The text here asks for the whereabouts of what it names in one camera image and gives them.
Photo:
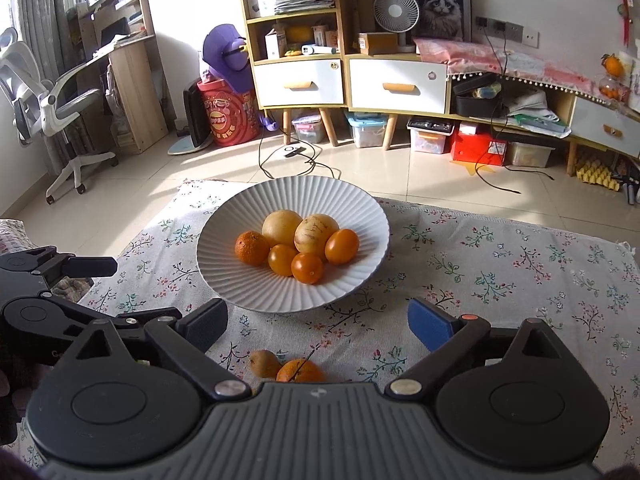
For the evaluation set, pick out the long wooden TV stand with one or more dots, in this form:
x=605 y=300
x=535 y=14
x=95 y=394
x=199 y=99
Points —
x=564 y=110

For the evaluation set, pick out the white ribbed bowl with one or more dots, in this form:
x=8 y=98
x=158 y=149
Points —
x=225 y=270

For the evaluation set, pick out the red round gift drum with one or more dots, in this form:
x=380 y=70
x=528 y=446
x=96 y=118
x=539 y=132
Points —
x=225 y=115

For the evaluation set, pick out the stemmed orange tangerine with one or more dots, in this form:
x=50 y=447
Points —
x=300 y=372

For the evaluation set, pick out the pink cloth cover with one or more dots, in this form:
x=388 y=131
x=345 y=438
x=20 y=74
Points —
x=525 y=67

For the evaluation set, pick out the low wooden drawer cabinet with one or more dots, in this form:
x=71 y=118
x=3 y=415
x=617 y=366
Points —
x=390 y=132

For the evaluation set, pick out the white papers pile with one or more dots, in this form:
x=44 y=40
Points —
x=525 y=102

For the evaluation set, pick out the white office chair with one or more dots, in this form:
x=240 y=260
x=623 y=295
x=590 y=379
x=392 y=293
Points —
x=75 y=102

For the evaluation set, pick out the orange round object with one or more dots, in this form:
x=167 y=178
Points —
x=299 y=34

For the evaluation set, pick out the striped pepino melon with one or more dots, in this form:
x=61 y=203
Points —
x=315 y=232

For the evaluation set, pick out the floral tablecloth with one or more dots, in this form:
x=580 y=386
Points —
x=500 y=270

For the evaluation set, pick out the orange fruit ornament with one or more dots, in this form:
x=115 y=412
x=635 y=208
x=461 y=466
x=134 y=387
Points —
x=614 y=66

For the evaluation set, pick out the white carton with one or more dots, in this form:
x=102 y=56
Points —
x=275 y=45

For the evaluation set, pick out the glass jar orange contents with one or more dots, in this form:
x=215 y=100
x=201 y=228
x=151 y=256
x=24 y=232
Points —
x=611 y=91

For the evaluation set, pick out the pale blue round board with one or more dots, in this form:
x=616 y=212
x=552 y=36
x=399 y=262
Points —
x=180 y=149

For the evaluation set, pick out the framed cat picture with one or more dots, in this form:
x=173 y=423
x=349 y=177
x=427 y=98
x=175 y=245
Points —
x=440 y=5

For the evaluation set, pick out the clear plastic box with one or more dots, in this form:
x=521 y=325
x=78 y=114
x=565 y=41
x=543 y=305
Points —
x=530 y=156

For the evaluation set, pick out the red box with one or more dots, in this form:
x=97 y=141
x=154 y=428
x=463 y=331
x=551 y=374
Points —
x=470 y=150

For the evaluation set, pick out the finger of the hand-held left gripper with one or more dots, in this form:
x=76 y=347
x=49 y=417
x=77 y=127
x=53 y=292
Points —
x=90 y=266
x=90 y=317

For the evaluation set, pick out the small clear storage box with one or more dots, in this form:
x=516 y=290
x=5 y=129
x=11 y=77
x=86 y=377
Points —
x=307 y=132

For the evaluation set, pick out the orange tomato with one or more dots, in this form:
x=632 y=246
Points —
x=282 y=260
x=307 y=268
x=342 y=246

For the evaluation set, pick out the white wall socket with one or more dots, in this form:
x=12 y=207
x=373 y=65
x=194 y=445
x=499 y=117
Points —
x=530 y=37

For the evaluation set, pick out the small white drawer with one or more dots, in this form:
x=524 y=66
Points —
x=590 y=120

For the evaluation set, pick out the small purple object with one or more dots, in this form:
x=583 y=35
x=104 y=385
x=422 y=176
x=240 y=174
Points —
x=269 y=122

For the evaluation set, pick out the yellow egg tray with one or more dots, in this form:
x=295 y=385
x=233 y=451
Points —
x=597 y=172

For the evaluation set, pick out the white shelf box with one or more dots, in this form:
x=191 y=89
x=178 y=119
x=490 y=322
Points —
x=257 y=2

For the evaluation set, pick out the purple plush toy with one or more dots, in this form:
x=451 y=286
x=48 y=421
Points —
x=222 y=45

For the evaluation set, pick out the black case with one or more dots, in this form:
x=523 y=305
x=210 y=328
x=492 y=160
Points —
x=470 y=105

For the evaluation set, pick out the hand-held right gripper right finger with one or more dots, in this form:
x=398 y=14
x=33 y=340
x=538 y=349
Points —
x=430 y=327

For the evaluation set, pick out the person's left hand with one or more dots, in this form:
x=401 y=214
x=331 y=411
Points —
x=7 y=395

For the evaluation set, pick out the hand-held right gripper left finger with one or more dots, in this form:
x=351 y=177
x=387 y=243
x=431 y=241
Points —
x=206 y=324

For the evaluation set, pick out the round yellow passion fruit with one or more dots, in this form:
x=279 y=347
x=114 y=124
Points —
x=280 y=227

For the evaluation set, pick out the red hanging ornament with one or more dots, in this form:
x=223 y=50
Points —
x=625 y=32

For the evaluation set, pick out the white storage box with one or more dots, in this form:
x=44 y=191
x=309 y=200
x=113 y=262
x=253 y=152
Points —
x=430 y=142

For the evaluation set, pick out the black flat panel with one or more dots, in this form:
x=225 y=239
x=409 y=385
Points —
x=195 y=115

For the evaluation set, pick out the white thermometer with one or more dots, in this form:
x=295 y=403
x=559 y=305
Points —
x=312 y=50

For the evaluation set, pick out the white desk fan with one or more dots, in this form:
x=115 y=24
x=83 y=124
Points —
x=395 y=10

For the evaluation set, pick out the brown kiwi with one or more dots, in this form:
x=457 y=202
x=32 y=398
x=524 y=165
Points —
x=265 y=364

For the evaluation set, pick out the wooden desk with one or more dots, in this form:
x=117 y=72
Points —
x=140 y=95

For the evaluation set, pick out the clear storage box blue lid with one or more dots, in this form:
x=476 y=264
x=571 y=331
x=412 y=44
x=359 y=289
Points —
x=367 y=135

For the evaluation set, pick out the black wall socket strip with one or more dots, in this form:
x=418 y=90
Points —
x=500 y=27

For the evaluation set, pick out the grey curtain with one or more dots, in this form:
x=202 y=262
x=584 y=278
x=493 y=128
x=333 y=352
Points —
x=40 y=10

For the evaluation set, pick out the tall wooden shelf cabinet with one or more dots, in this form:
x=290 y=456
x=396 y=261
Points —
x=286 y=127

